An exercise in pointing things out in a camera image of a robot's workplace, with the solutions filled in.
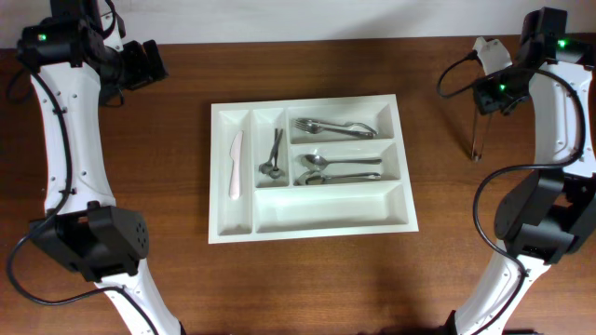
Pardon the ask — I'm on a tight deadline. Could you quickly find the pink plastic knife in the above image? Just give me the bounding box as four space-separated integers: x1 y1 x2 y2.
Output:
229 130 244 200

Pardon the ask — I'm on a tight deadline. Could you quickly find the white cutlery tray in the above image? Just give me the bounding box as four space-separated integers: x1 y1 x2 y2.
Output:
209 95 418 244

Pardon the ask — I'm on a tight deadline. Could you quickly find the large metal spoon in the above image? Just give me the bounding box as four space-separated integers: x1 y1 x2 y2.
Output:
294 171 382 186
300 154 383 171

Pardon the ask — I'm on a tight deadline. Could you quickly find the small metal teaspoon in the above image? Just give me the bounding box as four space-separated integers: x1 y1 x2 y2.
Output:
268 128 283 180
259 128 282 175

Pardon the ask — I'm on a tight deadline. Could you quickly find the metal chopstick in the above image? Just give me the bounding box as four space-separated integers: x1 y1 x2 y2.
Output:
470 109 479 162
476 112 493 162

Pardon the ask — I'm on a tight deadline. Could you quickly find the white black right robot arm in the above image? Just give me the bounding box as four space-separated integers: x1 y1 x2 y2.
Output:
438 7 595 334

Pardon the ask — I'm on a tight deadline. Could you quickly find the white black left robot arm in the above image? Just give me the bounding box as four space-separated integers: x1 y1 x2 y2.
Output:
17 0 184 334

